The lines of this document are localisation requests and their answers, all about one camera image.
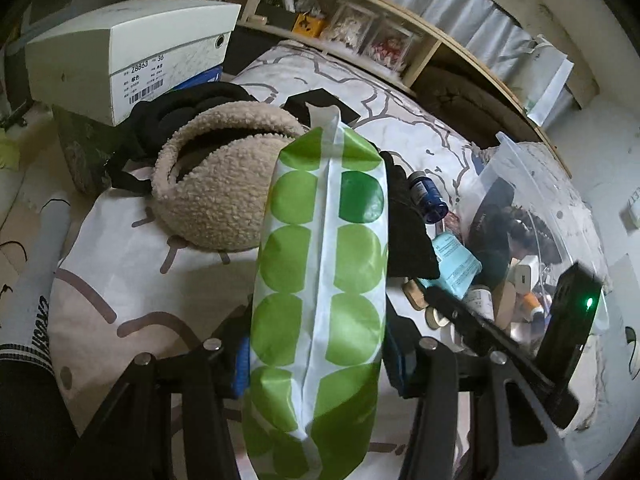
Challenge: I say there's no white labelled bottle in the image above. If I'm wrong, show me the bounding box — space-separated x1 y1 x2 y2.
462 285 496 321

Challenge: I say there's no yellow green cloth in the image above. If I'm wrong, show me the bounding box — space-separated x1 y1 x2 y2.
0 127 22 171

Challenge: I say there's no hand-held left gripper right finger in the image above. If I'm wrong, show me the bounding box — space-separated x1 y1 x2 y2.
382 312 572 480

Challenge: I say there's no printed blanket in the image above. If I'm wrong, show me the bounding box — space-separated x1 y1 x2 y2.
47 42 608 480

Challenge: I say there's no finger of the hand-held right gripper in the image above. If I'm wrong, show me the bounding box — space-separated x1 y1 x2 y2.
425 286 579 429

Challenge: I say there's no dark brown quilt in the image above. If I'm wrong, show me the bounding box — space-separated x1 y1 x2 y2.
415 67 541 148

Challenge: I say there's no blue box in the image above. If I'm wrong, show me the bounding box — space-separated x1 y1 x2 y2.
155 65 223 93

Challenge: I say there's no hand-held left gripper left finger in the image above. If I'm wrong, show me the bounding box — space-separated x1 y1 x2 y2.
65 301 256 480

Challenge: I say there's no dark green patterned bin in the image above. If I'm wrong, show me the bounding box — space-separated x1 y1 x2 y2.
55 109 126 196

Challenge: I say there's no black glove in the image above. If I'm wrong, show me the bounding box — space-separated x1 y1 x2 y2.
382 150 441 281

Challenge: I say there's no wooden shelf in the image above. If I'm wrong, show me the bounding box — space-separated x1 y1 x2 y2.
132 0 573 176

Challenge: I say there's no clear plastic container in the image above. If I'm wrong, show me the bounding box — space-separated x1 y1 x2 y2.
452 131 613 356

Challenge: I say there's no blue bottle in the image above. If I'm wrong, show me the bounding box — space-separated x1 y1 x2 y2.
407 170 448 223

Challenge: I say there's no black trouser leg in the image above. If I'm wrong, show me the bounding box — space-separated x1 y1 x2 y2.
0 355 86 480

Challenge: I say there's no black cloth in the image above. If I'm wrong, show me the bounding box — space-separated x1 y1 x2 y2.
107 82 256 193

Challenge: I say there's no white power adapter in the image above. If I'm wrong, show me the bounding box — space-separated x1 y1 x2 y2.
510 255 545 295

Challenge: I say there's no black box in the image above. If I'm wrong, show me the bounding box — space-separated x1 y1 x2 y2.
283 88 362 126

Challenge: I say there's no green dotted tissue pack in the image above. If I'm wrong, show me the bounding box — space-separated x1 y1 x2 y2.
240 101 390 478

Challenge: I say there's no yellow box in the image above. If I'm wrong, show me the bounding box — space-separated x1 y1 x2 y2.
294 12 326 37

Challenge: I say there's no clear doll display box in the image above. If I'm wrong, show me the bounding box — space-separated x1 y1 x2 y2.
362 25 418 73
320 2 376 53

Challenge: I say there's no light blue packet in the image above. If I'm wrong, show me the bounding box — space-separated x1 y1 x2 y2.
427 232 483 301

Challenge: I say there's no white paper bag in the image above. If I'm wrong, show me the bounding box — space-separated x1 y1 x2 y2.
522 35 576 123

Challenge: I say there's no white shoe box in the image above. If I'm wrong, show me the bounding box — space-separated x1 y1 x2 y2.
24 0 243 127

